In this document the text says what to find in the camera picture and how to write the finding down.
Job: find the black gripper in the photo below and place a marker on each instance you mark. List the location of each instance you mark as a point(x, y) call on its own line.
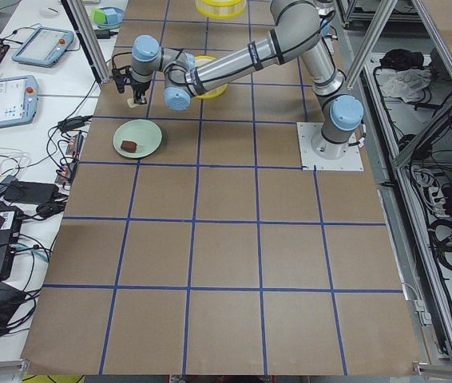
point(140, 85)

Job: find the upper blue teach pendant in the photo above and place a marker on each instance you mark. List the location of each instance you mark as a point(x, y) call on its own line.
point(44, 47)

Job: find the black power adapter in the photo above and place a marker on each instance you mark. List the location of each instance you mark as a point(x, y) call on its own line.
point(30, 192)

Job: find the blue foam block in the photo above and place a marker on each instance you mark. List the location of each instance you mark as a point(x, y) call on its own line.
point(110, 16)

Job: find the brown steamed bun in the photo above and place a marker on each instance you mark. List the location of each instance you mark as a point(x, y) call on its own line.
point(129, 146)

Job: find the green foam block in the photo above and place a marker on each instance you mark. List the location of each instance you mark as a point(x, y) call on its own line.
point(98, 16)

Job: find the lower blue teach pendant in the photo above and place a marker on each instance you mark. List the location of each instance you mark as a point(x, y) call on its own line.
point(18, 100)

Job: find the light green plate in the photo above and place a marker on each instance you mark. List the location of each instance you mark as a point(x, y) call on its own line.
point(145, 133)

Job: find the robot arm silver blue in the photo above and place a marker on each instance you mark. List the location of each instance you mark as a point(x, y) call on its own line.
point(297, 33)

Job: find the white cloth pile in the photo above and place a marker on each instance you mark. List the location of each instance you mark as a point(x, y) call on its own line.
point(408, 85)

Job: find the small black power brick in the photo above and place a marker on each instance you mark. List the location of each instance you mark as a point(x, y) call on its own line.
point(102, 34)

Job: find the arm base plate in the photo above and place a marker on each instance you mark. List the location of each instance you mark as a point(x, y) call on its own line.
point(317, 154)

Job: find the blue teach pendant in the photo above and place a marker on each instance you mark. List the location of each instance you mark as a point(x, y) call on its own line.
point(44, 47)
point(18, 100)

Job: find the aluminium frame post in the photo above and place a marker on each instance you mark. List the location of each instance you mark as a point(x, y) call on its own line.
point(79, 20)

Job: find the white steamed bun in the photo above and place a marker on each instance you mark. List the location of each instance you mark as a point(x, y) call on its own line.
point(131, 103)

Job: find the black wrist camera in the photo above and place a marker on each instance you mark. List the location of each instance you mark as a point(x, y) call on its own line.
point(120, 74)

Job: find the blue plate with blocks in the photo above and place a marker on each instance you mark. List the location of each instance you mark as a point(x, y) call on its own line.
point(120, 14)

